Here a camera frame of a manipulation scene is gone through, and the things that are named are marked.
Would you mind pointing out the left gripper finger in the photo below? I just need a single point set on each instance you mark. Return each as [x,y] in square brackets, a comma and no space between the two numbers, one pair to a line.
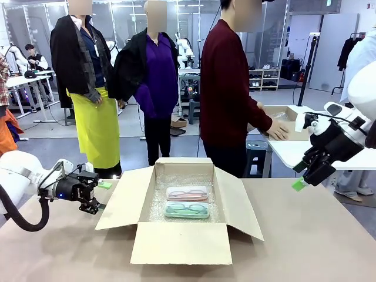
[91,206]
[104,184]

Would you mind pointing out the person's right hand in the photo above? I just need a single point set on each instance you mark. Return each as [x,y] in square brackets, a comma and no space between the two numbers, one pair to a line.
[279,130]

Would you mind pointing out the bubble wrap in small box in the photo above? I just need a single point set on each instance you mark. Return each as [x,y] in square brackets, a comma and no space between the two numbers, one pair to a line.
[277,115]

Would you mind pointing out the small brown cardboard box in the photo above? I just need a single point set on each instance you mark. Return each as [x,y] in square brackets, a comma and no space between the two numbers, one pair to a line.
[293,130]

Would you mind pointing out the plaid shirt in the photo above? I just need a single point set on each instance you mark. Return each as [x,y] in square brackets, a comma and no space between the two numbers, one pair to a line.
[3,82]

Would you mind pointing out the light blue shirt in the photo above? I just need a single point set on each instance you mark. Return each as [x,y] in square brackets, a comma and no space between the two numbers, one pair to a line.
[359,55]

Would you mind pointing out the orange garment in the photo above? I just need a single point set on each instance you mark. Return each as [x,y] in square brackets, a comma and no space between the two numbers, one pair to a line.
[8,132]

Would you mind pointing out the black cap on table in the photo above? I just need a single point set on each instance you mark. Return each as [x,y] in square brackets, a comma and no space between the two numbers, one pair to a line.
[30,74]

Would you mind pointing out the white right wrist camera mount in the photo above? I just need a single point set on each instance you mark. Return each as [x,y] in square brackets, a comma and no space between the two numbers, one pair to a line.
[299,123]

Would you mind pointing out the person in maroon sweater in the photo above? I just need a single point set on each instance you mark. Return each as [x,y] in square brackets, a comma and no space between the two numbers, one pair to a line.
[223,88]

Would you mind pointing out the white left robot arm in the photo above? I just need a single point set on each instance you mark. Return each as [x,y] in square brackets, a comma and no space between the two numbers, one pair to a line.
[17,170]

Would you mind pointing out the black suitcase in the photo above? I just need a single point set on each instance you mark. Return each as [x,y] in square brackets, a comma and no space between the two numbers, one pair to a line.
[290,70]

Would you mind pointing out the background metal workbench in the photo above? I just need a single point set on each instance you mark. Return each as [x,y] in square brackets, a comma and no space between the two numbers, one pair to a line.
[189,85]

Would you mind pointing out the pink glasses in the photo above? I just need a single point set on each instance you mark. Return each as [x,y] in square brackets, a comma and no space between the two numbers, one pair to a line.
[176,193]

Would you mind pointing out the pink glasses case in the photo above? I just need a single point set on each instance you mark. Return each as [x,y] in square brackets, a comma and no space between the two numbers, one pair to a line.
[188,199]

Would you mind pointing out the white shoe rack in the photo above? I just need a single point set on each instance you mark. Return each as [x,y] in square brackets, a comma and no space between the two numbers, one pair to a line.
[263,79]

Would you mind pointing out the mint green glasses case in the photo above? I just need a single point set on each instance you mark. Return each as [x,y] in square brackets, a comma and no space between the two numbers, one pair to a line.
[186,216]

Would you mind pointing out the green glasses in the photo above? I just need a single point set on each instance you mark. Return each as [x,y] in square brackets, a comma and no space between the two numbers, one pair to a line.
[173,208]

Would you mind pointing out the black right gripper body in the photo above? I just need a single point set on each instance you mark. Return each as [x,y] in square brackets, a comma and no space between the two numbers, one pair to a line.
[335,144]

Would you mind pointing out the cardboard box on floor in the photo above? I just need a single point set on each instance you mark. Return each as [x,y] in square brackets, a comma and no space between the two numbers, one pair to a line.
[179,122]

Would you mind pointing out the grey round stool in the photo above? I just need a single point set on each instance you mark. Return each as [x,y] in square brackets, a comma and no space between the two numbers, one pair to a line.
[255,147]

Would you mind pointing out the white side table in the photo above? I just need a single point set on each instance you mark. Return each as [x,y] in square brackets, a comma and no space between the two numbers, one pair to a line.
[285,152]

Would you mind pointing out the small grey step stool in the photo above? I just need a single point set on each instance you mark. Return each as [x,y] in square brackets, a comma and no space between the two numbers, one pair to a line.
[194,110]

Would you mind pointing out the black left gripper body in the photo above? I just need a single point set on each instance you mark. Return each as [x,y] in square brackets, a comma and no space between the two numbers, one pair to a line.
[73,189]

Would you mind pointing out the person's right forearm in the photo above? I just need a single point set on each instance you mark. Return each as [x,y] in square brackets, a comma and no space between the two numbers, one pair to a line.
[260,117]

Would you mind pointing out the open brown cardboard box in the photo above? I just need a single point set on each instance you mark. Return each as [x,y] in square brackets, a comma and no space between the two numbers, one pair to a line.
[180,243]

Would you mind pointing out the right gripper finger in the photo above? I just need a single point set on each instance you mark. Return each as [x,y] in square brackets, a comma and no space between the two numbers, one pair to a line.
[318,173]
[307,160]

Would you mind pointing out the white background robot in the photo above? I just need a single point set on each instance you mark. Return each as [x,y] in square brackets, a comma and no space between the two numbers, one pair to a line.
[16,57]
[185,51]

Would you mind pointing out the white background table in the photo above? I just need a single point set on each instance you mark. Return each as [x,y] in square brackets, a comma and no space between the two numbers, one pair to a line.
[23,80]

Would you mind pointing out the person's left hand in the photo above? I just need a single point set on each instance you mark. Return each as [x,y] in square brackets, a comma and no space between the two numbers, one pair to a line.
[261,106]

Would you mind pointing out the black tripod stand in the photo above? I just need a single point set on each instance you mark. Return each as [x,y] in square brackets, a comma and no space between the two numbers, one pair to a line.
[308,58]

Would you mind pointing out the clear bubble wrap sheet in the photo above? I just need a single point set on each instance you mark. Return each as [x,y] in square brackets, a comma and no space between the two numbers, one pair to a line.
[158,211]

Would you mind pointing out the seated person in black jacket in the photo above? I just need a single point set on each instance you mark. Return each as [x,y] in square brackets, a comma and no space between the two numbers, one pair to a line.
[35,60]

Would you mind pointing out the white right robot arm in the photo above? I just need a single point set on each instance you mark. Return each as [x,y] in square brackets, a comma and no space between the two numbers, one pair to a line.
[361,85]

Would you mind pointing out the black coat on rack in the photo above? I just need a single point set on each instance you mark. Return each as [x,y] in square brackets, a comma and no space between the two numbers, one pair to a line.
[348,53]

